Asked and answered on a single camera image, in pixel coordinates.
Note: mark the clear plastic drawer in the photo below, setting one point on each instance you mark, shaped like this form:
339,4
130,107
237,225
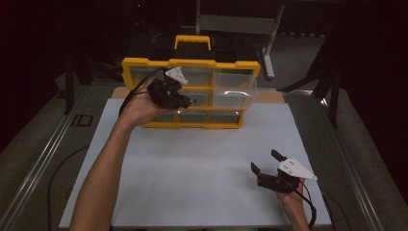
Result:
234,93

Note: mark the person's right hand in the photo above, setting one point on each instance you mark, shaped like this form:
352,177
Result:
295,202

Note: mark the person's left hand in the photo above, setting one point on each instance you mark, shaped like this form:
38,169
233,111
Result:
138,107

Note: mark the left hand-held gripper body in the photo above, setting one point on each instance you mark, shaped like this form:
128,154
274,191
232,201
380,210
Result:
163,91

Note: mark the yellow drawer organizer cabinet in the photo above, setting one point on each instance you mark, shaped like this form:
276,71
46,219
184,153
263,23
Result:
192,62

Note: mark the grey desk with white legs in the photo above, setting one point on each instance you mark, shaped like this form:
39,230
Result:
237,24

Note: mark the grid of clear organizer drawers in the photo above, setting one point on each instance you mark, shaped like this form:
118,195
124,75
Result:
221,117

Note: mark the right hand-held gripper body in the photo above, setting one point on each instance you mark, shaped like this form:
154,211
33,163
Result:
275,182

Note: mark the aluminium floor rail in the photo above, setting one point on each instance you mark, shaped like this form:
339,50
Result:
349,173
35,173

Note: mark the black metal stand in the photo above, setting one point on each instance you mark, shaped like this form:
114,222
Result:
333,96

